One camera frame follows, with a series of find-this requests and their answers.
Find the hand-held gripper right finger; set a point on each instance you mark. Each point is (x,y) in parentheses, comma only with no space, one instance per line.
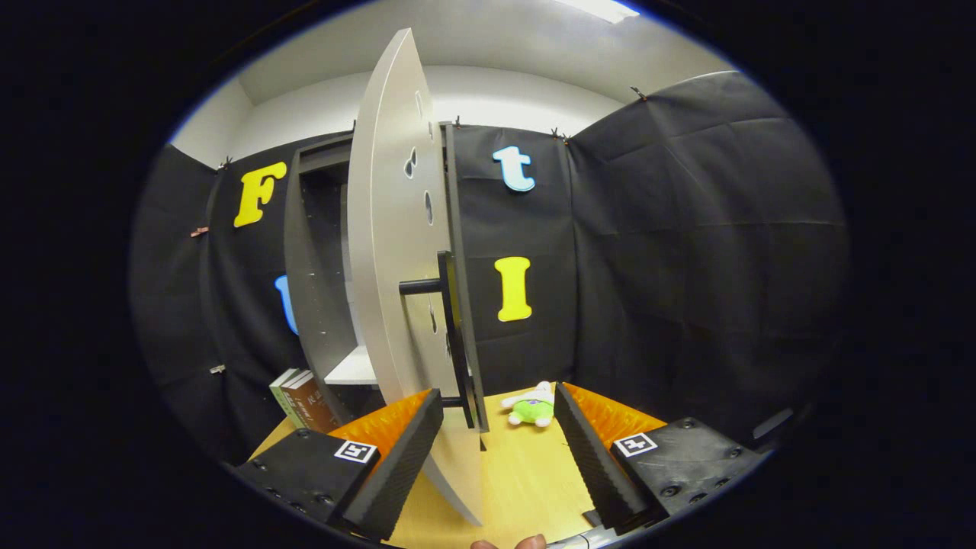
(591,465)

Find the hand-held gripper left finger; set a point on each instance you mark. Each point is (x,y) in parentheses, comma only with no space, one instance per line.
(404,465)

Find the beige cabinet door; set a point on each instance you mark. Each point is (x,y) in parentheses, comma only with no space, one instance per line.
(389,267)

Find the green white plush toy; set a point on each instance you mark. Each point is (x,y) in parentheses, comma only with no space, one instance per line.
(532,412)

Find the white cabinet shelf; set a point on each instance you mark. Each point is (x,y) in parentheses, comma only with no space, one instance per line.
(357,370)

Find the brown book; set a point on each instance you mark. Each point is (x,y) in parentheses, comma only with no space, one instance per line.
(293,381)
(313,404)

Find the green book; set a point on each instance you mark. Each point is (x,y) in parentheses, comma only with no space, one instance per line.
(280,396)

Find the dark grey cabinet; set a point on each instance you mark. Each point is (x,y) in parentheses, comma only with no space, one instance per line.
(313,290)

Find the black backdrop cloth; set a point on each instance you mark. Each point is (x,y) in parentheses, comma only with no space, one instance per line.
(686,267)

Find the ceiling light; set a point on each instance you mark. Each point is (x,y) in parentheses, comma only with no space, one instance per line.
(602,8)

